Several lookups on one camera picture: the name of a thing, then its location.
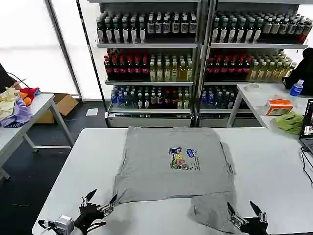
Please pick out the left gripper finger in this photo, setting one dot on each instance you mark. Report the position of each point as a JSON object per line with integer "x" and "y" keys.
{"x": 108, "y": 208}
{"x": 88, "y": 197}

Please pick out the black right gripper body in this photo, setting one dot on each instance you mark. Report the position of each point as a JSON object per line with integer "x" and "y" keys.
{"x": 253, "y": 227}

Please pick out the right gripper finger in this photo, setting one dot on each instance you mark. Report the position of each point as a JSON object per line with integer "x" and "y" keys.
{"x": 259, "y": 215}
{"x": 235, "y": 219}

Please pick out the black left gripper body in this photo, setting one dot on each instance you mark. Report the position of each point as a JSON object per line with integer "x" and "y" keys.
{"x": 88, "y": 215}

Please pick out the grey printed T-shirt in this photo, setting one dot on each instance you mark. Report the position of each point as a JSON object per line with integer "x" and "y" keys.
{"x": 159, "y": 181}

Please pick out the white paper sheet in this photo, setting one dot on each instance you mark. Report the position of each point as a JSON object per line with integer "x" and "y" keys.
{"x": 92, "y": 112}

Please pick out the green cloth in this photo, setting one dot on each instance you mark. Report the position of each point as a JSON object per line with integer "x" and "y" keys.
{"x": 289, "y": 123}

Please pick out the brown cardboard box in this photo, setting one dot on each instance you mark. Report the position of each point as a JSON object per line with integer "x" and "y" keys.
{"x": 64, "y": 102}

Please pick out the white side table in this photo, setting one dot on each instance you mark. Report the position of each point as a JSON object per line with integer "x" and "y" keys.
{"x": 40, "y": 104}

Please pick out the black laptop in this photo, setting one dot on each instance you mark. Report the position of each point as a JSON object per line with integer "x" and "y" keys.
{"x": 308, "y": 122}

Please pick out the purple cloth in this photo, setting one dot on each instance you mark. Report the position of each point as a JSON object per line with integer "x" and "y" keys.
{"x": 22, "y": 112}

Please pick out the orange tissue box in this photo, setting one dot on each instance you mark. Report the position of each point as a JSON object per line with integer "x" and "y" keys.
{"x": 278, "y": 107}

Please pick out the white desk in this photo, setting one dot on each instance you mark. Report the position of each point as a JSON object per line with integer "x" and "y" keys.
{"x": 254, "y": 102}

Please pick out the orange cloth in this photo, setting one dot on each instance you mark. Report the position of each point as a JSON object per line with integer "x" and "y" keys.
{"x": 27, "y": 100}

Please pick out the red cloth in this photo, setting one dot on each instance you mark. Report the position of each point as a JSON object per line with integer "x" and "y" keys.
{"x": 30, "y": 91}

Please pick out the pale yellow cloth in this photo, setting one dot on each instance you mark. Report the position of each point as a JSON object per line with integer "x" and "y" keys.
{"x": 7, "y": 102}

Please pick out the white tape roll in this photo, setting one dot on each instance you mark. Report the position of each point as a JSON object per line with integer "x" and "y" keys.
{"x": 252, "y": 87}

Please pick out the blue-labelled water bottle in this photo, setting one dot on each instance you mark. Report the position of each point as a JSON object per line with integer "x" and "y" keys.
{"x": 296, "y": 89}

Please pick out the dark flat object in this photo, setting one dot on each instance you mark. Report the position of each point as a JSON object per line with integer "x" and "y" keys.
{"x": 3, "y": 80}

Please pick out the metal shelf with bottles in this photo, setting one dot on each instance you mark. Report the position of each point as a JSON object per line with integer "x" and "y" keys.
{"x": 146, "y": 61}
{"x": 244, "y": 61}

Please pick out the person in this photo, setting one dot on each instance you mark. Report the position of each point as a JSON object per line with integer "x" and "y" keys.
{"x": 303, "y": 71}

